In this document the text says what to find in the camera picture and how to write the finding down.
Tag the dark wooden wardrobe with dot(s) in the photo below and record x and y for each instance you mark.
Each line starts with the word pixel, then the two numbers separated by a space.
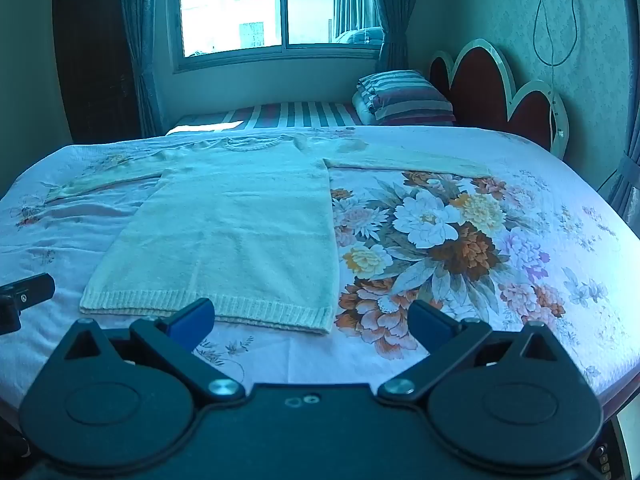
pixel 95 60

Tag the striped mattress sheet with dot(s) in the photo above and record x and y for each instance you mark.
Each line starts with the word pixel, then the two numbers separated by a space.
pixel 300 114

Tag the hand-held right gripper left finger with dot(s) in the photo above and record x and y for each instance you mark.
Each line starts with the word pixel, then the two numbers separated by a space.
pixel 192 322

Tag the red scalloped headboard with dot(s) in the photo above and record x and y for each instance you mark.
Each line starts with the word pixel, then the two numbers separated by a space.
pixel 480 85

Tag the white towel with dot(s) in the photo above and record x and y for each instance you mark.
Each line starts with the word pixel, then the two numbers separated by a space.
pixel 240 230

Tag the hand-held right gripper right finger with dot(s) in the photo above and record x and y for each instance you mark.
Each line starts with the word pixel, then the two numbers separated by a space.
pixel 430 325

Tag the sliding glass window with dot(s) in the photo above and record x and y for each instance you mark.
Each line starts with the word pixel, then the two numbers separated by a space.
pixel 230 5

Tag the floral bed sheet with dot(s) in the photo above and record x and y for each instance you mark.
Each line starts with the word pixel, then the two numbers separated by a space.
pixel 550 190

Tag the striped pillow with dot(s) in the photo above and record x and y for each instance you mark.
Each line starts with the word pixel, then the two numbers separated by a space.
pixel 405 97

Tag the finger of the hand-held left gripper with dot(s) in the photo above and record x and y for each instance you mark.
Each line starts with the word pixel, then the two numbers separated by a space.
pixel 27 292

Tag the blue folded cloth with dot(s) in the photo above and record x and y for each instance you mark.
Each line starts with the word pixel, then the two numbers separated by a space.
pixel 362 36

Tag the grey tied curtain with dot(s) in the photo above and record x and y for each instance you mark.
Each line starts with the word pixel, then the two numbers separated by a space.
pixel 630 180

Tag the teal curtain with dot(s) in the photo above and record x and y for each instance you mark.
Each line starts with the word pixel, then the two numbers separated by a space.
pixel 142 35
pixel 395 0

